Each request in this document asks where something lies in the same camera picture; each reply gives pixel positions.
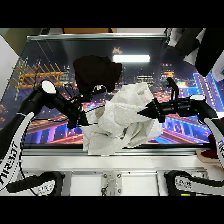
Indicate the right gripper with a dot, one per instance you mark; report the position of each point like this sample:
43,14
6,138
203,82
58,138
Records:
165,109

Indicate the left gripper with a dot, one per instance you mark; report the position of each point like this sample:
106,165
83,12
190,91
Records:
77,115

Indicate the pale grey garment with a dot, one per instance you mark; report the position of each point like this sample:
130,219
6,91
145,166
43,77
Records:
123,120

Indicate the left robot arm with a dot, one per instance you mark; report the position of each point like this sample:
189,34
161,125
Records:
13,133

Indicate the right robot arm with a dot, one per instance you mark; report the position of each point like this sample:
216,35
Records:
200,106

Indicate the dark brown garment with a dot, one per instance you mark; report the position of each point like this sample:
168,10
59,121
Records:
95,71

